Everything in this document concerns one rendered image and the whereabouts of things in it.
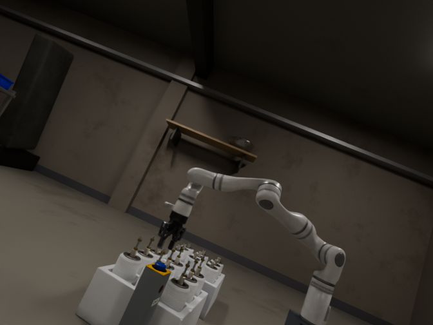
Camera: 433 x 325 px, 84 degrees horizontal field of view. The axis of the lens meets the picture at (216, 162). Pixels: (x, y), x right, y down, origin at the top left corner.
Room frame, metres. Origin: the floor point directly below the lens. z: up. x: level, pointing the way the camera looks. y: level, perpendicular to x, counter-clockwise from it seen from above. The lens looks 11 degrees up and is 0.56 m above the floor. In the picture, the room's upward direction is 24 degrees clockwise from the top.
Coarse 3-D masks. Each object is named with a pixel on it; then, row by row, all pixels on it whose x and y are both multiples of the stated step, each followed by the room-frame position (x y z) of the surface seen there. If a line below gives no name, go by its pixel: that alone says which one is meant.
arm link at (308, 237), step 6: (306, 228) 0.96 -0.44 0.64; (312, 228) 0.97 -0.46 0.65; (300, 234) 0.97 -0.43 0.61; (306, 234) 0.97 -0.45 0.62; (312, 234) 0.97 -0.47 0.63; (300, 240) 1.00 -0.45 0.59; (306, 240) 0.99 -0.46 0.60; (312, 240) 1.00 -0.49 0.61; (318, 240) 1.06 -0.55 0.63; (306, 246) 1.06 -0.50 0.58; (312, 246) 1.05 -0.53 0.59; (318, 246) 1.07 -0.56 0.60; (312, 252) 1.08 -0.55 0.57; (318, 252) 1.08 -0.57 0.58; (318, 258) 1.08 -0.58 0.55
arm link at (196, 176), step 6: (192, 168) 1.01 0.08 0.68; (198, 168) 1.00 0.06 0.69; (192, 174) 1.00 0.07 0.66; (198, 174) 0.99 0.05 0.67; (204, 174) 0.99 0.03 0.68; (210, 174) 0.99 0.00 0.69; (216, 174) 1.00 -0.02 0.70; (192, 180) 1.00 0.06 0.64; (198, 180) 0.99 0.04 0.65; (204, 180) 0.99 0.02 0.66; (210, 180) 0.99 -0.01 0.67; (210, 186) 1.00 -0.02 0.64
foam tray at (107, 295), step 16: (96, 272) 1.03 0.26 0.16; (96, 288) 1.02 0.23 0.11; (112, 288) 1.00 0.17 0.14; (128, 288) 0.98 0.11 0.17; (80, 304) 1.03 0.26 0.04; (96, 304) 1.01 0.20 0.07; (112, 304) 0.99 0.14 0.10; (160, 304) 0.95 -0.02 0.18; (192, 304) 1.07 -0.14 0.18; (96, 320) 1.00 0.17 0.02; (112, 320) 0.98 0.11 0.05; (160, 320) 0.94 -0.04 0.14; (176, 320) 0.92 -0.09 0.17; (192, 320) 1.13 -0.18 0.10
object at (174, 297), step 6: (168, 282) 0.99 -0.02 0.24; (168, 288) 0.98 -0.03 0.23; (174, 288) 0.97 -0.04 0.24; (180, 288) 0.97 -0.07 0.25; (162, 294) 1.00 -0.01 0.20; (168, 294) 0.97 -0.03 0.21; (174, 294) 0.96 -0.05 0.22; (180, 294) 0.97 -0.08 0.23; (186, 294) 0.98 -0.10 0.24; (162, 300) 0.98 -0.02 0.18; (168, 300) 0.97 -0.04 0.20; (174, 300) 0.96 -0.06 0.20; (180, 300) 0.97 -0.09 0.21; (168, 306) 0.96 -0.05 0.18; (174, 306) 0.97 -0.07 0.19; (180, 306) 0.98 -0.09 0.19
